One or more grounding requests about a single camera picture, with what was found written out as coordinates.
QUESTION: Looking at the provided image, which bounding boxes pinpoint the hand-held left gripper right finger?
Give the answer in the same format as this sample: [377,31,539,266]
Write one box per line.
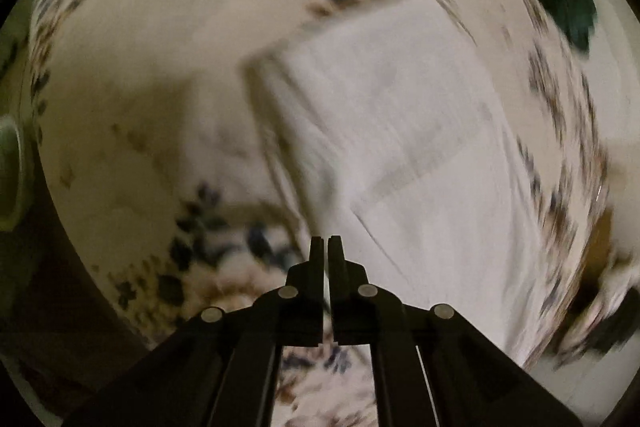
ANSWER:
[327,235,584,427]

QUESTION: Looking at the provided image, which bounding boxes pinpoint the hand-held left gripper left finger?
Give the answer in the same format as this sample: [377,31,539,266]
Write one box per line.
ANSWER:
[62,236,326,427]

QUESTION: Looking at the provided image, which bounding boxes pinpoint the white pants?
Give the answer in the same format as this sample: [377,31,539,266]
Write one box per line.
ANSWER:
[243,0,551,368]

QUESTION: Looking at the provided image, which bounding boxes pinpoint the floral printed bed sheet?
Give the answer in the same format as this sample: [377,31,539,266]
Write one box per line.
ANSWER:
[27,0,640,427]

